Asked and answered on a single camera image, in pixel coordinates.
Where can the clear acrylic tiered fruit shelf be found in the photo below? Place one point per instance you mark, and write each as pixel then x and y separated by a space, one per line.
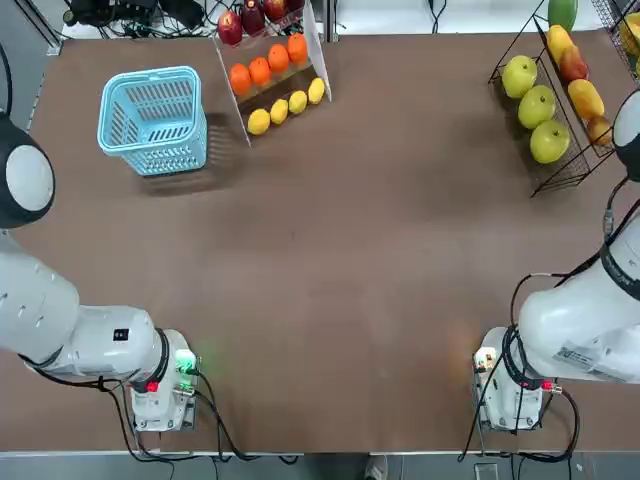
pixel 317 55

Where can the light blue plastic basket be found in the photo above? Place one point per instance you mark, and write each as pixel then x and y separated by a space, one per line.
pixel 150 73

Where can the red and yellow mango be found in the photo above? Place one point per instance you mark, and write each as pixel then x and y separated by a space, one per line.
pixel 573 65

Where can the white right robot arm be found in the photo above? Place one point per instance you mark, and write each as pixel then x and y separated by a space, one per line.
pixel 565 330

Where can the red apple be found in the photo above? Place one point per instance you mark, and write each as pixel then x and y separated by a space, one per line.
pixel 230 27
pixel 275 8
pixel 252 18

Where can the person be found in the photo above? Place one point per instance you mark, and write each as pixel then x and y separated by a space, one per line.
pixel 376 467

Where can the yellow fruit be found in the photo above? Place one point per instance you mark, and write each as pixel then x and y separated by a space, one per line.
pixel 631 32

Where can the small clear plastic box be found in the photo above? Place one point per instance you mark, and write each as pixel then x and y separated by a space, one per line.
pixel 485 471

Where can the black electronics box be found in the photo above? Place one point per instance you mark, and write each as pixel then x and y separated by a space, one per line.
pixel 110 7

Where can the yellow lemon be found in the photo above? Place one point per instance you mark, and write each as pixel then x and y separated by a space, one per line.
pixel 298 102
pixel 316 90
pixel 279 111
pixel 258 121

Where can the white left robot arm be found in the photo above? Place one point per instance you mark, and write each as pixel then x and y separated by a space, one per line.
pixel 100 335

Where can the yellow-orange mango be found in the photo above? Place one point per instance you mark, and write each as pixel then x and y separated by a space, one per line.
pixel 586 99

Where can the aluminium frame post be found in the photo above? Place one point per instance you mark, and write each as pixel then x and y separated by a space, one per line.
pixel 330 20

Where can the green apple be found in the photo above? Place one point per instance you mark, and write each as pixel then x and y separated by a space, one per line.
pixel 549 141
pixel 520 76
pixel 536 106

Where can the small red-orange mango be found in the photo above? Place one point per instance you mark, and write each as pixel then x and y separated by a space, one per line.
pixel 599 130

